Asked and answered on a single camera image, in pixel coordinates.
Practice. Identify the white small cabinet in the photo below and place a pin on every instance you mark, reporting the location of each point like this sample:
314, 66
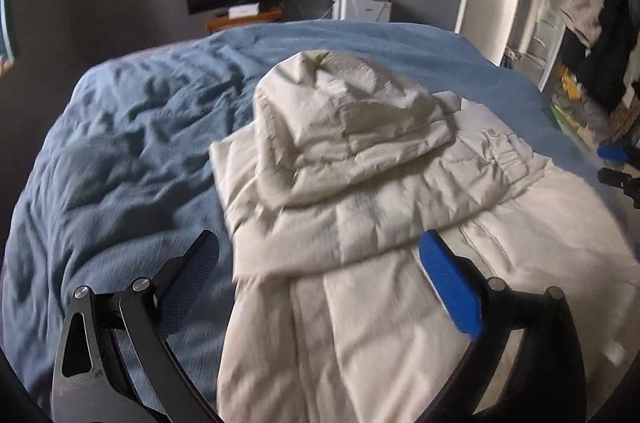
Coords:
360, 9

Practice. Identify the wooden television stand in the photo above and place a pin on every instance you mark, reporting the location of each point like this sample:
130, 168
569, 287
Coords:
220, 23

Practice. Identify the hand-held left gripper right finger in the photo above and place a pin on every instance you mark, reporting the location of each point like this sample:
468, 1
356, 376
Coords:
447, 275

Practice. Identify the dark hanging clothes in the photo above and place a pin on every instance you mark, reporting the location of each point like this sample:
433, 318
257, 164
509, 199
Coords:
612, 33

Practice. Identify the white glazed hallway door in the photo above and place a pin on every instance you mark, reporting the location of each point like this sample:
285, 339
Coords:
544, 20

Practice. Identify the cream hooded puffer jacket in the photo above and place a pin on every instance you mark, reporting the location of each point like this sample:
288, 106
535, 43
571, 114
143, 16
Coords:
380, 183

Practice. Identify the blue fleece blanket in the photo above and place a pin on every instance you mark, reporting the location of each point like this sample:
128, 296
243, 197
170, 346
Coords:
125, 143

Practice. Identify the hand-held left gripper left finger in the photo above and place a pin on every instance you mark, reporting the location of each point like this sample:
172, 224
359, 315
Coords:
192, 275

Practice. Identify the white flat box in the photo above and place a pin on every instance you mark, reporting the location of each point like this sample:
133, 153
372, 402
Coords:
244, 10

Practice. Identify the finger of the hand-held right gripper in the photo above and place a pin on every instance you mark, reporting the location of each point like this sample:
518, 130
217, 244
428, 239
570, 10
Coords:
612, 153
617, 180

